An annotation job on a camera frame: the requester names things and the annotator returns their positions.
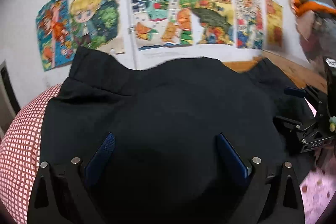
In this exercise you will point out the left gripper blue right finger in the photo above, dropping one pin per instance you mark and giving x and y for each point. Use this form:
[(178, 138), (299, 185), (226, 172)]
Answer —
[(228, 161)]

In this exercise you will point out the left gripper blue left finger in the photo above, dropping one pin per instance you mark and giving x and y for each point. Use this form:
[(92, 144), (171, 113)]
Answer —
[(98, 165)]

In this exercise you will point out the grey door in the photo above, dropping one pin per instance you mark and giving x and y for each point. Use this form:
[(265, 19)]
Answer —
[(9, 104)]

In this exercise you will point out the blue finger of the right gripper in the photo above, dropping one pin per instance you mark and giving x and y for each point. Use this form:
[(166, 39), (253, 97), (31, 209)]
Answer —
[(283, 124), (295, 92)]

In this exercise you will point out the flying girl drawing lower left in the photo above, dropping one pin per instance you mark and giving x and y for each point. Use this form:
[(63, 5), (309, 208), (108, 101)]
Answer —
[(54, 35)]

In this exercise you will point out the blond boy drawing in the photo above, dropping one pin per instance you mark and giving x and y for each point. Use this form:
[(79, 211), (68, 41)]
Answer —
[(96, 24)]

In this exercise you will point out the landscape whale drawing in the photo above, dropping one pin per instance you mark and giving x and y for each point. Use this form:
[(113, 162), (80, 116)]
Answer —
[(216, 17)]

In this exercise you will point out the white wall pipe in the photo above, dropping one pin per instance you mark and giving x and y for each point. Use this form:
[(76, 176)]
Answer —
[(131, 29)]

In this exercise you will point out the wooden bed frame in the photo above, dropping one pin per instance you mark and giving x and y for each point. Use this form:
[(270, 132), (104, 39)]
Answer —
[(301, 76)]

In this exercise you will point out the black garment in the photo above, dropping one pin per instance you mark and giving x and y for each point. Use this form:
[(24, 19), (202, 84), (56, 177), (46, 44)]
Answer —
[(163, 167)]

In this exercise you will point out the pink apple print bedsheet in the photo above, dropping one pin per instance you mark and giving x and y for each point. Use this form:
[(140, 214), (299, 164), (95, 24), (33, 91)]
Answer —
[(318, 188)]

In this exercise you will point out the plastic wrapped clothes bundle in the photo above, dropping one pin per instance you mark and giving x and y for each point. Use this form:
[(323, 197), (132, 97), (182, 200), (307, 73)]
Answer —
[(315, 23)]

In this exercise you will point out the city collage drawing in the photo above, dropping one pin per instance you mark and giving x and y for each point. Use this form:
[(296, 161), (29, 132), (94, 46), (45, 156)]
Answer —
[(249, 23)]

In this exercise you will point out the yellow bear drawing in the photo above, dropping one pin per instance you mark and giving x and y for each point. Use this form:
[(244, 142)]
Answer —
[(274, 17)]

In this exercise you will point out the juice and oranges drawing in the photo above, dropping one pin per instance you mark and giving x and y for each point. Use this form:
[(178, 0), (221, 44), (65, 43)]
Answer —
[(161, 23)]

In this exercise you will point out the red white checkered pillow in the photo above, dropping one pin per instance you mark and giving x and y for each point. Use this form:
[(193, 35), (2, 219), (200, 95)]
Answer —
[(20, 155)]

